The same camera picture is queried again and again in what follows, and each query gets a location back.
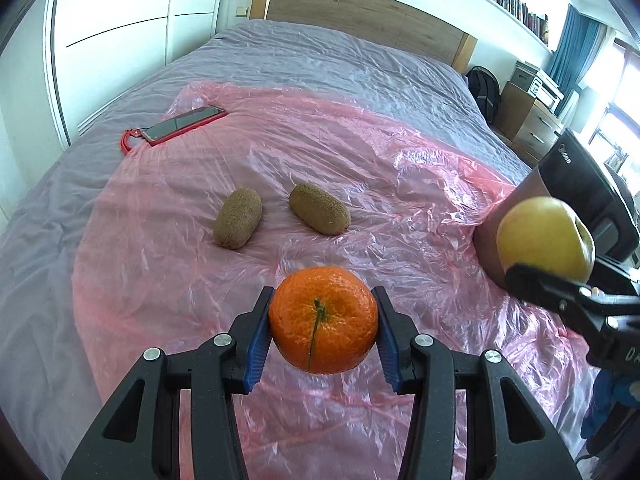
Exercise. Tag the blue cloth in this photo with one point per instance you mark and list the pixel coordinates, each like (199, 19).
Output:
(612, 405)

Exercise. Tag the brown kiwi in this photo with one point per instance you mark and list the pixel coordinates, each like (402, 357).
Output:
(317, 207)
(237, 217)

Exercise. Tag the window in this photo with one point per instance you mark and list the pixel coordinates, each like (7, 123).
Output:
(620, 105)

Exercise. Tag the blue curtain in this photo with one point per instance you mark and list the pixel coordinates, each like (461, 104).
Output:
(575, 50)

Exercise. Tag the dark brown container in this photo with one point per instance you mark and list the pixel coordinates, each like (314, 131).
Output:
(575, 175)

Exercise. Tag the large orange mandarin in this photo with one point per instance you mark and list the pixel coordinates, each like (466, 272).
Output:
(322, 317)

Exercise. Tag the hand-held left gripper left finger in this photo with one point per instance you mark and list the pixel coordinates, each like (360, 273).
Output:
(256, 355)

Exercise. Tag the black backpack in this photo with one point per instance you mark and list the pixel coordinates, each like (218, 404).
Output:
(485, 92)

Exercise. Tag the wooden dresser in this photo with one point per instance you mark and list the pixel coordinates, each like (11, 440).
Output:
(530, 125)

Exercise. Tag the pink plastic sheet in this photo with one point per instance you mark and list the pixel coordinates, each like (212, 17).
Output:
(190, 285)

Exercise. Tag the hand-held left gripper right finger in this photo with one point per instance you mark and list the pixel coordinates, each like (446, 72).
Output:
(389, 355)

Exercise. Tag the yellow-green apple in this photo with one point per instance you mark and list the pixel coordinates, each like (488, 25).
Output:
(540, 232)

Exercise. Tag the white printer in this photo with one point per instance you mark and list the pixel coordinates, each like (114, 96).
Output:
(540, 82)

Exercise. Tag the white wardrobe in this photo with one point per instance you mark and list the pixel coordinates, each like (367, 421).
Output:
(125, 25)

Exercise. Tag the phone with red case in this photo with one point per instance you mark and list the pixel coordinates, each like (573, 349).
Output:
(185, 122)

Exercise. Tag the wooden headboard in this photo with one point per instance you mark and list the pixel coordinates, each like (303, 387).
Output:
(360, 15)

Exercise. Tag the grey bed blanket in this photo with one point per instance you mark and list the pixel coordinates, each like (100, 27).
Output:
(50, 220)

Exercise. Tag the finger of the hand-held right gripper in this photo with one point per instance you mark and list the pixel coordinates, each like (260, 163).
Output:
(620, 275)
(545, 290)

